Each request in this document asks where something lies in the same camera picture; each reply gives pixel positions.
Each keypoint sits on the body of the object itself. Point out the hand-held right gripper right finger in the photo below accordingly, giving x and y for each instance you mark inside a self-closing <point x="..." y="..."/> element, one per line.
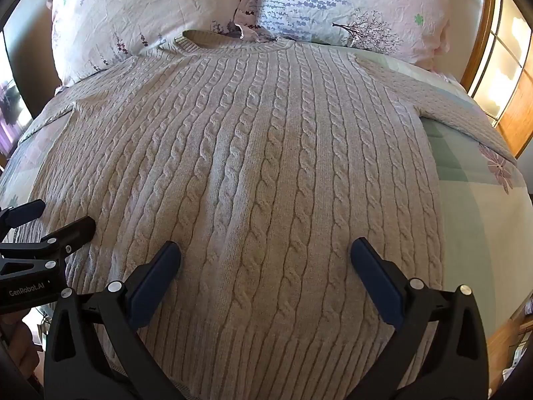
<point x="377" y="277"/>

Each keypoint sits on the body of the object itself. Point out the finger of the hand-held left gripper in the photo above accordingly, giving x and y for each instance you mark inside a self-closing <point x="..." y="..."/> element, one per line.
<point x="26" y="211"/>
<point x="77" y="229"/>

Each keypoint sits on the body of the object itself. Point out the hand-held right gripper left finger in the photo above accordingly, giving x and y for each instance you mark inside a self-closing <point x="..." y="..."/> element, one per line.
<point x="156" y="273"/>

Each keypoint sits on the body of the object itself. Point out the person's left hand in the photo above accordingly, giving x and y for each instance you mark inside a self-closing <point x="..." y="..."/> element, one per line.
<point x="20" y="343"/>

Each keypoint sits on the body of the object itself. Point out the pastel patchwork bed sheet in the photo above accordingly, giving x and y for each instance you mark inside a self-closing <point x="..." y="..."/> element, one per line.
<point x="470" y="200"/>

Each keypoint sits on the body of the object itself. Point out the pink floral pillow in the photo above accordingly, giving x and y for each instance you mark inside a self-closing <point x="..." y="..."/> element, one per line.
<point x="141" y="12"/>

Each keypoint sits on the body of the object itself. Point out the wooden framed window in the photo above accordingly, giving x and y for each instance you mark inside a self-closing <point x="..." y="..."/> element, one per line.
<point x="501" y="54"/>

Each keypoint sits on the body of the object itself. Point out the pink tree-print pillow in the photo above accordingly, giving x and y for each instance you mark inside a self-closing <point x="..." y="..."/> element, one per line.
<point x="358" y="4"/>

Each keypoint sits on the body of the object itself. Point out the wooden bed frame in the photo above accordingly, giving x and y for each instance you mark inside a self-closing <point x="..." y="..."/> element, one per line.
<point x="506" y="341"/>

